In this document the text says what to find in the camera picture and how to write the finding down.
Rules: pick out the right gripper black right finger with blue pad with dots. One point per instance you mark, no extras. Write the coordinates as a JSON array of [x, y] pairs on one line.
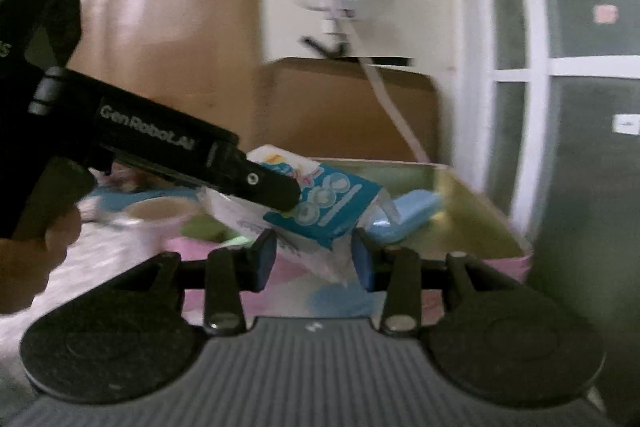
[[404, 276]]

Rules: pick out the teal blue mat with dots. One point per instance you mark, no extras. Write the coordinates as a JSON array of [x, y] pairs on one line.
[[106, 200]]

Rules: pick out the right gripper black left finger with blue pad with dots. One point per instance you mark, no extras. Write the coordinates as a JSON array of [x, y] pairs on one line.
[[223, 275]]

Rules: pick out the white snack tub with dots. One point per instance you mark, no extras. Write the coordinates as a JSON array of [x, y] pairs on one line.
[[151, 223]]

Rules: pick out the white power strip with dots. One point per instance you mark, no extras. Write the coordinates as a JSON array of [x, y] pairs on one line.
[[340, 16]]

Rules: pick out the patterned beige tablecloth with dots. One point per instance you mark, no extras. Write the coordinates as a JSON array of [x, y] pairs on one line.
[[100, 253]]

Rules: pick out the brown chair back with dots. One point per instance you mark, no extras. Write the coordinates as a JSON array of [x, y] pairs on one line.
[[323, 109]]

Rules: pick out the white framed glass door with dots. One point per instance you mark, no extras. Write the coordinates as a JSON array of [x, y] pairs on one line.
[[547, 126]]

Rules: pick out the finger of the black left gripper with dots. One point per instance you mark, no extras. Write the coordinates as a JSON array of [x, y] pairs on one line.
[[256, 183]]

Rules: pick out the pink macaron tin box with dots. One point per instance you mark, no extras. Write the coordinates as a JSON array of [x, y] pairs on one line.
[[467, 223]]

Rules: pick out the person's left hand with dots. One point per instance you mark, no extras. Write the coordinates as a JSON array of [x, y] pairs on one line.
[[26, 265]]

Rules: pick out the large brown cardboard sheet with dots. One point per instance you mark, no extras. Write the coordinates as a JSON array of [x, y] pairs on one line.
[[198, 56]]

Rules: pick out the blue white tissue pack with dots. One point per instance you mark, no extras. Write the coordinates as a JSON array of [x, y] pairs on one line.
[[316, 233]]

